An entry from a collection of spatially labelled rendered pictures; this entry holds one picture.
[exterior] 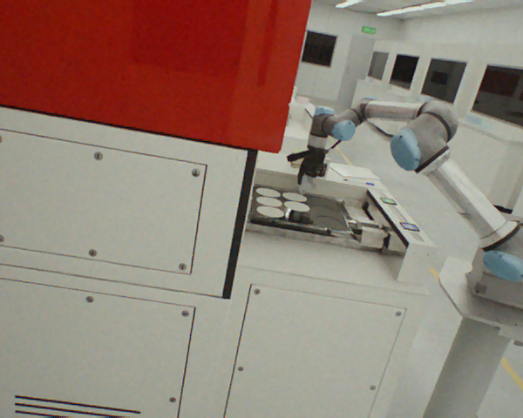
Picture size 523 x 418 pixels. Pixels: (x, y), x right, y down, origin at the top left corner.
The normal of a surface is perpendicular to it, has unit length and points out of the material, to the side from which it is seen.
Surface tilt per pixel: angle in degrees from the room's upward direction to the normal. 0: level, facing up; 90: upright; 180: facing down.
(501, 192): 90
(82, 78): 90
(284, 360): 90
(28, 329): 90
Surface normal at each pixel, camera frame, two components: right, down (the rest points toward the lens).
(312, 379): 0.01, 0.37
